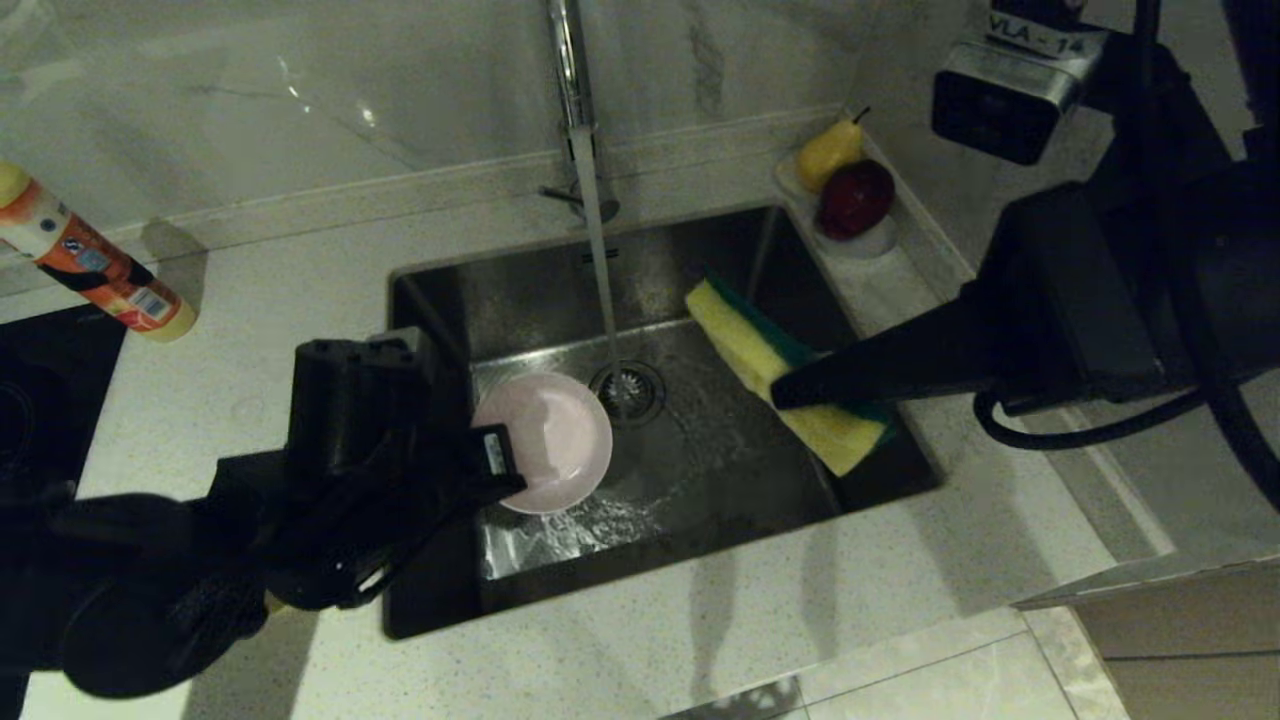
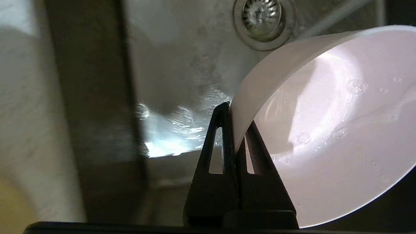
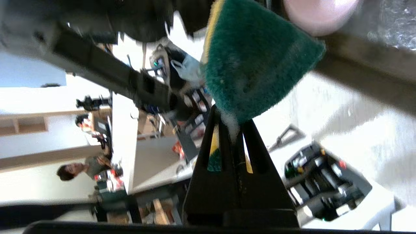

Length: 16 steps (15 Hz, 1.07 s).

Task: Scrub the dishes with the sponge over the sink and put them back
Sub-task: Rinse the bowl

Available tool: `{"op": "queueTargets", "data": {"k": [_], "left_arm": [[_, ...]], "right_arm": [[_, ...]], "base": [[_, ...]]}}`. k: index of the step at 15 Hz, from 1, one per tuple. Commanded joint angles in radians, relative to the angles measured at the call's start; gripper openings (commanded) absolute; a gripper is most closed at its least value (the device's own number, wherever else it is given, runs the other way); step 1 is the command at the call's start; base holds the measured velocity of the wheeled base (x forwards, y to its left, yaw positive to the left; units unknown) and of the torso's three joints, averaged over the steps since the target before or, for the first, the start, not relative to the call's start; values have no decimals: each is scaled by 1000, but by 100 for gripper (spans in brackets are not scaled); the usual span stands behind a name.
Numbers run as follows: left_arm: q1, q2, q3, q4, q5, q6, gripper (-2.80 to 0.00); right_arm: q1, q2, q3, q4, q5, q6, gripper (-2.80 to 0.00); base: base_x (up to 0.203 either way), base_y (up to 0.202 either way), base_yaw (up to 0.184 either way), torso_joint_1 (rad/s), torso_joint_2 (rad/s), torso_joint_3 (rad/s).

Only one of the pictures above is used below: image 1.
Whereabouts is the pink plastic bowl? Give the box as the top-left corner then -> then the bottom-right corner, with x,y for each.
472,372 -> 615,516

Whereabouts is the green and yellow sponge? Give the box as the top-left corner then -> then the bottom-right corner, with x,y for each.
685,278 -> 899,478

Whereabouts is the orange label dish soap bottle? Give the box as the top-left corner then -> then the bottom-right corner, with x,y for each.
0,163 -> 199,344

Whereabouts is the chrome faucet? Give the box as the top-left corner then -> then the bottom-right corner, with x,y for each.
538,0 -> 621,225

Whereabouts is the stainless steel sink basin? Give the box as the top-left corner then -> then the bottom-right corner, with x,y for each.
382,205 -> 943,641

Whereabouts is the small white dish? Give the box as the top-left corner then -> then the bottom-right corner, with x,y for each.
773,155 -> 898,262

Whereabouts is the round metal drain strainer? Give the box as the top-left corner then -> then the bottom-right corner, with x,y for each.
590,361 -> 667,430

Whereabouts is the dark red apple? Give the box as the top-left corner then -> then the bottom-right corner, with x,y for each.
819,158 -> 897,242

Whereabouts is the clear running water stream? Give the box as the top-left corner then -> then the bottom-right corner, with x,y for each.
570,128 -> 636,401

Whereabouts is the yellow pear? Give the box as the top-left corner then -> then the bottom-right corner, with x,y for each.
795,108 -> 869,196

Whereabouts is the black induction cooktop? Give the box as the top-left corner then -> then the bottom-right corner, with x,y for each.
0,305 -> 128,501

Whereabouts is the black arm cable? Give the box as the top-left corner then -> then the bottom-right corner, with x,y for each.
972,0 -> 1280,513

